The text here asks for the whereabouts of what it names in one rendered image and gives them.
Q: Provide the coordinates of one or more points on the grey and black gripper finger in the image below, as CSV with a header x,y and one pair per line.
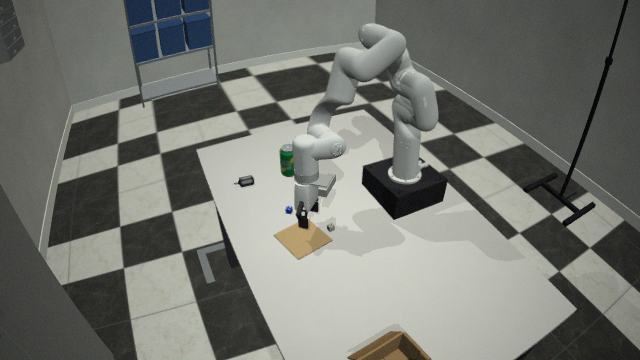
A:
x,y
315,208
304,222

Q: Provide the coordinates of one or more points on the green soda can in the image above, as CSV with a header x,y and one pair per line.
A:
x,y
286,160

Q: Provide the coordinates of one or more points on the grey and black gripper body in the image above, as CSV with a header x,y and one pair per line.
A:
x,y
306,193

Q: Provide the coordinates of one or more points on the tan square mat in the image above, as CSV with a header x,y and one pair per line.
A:
x,y
301,242

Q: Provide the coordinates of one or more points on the open brown cardboard box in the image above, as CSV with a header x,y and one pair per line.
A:
x,y
392,346

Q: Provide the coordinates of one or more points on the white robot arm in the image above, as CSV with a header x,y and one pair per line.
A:
x,y
351,66

